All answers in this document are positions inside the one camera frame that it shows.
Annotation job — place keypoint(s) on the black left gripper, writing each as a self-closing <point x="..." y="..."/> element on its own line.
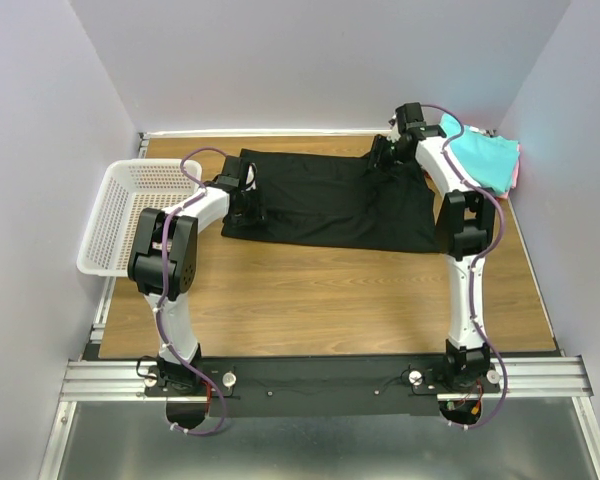
<point x="250" y="209"/>

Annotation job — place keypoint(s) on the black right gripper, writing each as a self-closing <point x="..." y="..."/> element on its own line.
<point x="380" y="156"/>

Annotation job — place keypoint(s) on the black t shirt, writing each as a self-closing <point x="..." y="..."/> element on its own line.
<point x="343" y="202"/>

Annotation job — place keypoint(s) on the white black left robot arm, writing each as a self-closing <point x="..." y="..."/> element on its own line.
<point x="163" y="262"/>

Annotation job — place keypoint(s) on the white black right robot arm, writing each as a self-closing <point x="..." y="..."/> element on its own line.
<point x="464" y="231"/>

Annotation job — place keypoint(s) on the folded turquoise t shirt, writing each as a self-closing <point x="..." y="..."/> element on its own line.
<point x="489" y="161"/>

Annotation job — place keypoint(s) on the white plastic laundry basket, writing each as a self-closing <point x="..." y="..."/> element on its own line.
<point x="128" y="187"/>

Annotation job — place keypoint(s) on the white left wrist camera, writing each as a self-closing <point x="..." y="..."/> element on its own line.
<point x="251" y="177"/>

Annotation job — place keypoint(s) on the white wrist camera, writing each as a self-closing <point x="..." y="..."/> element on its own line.
<point x="393" y="134"/>
<point x="251" y="177"/>

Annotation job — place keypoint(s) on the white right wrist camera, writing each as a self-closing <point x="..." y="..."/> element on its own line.
<point x="393" y="134"/>

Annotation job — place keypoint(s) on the aluminium frame rail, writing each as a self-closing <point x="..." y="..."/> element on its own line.
<point x="527" y="377"/>

